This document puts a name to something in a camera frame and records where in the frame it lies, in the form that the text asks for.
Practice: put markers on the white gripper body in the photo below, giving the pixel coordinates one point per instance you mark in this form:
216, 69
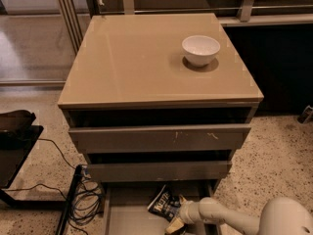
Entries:
188, 211

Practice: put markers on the blue chip bag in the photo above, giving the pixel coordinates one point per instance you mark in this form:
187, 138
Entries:
164, 204

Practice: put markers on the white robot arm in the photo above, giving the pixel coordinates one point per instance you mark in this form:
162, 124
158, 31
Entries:
280, 216

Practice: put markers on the middle grey drawer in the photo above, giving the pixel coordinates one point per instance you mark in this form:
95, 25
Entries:
159, 171

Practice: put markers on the bottom open grey drawer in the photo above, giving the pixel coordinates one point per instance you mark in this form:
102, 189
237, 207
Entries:
126, 205

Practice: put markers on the top grey drawer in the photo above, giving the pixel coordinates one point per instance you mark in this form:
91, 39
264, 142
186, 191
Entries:
172, 138

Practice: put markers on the tan drawer cabinet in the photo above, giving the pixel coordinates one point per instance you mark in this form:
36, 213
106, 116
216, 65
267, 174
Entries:
130, 71

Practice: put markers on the white ceramic bowl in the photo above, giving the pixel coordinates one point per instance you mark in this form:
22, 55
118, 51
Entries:
200, 50

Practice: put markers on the black side table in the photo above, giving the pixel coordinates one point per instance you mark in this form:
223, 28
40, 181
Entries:
18, 136

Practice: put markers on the metal railing shelf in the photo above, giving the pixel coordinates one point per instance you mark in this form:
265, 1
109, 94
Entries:
229, 12

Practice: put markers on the metal glass door frame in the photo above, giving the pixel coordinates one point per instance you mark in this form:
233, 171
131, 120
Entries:
39, 40

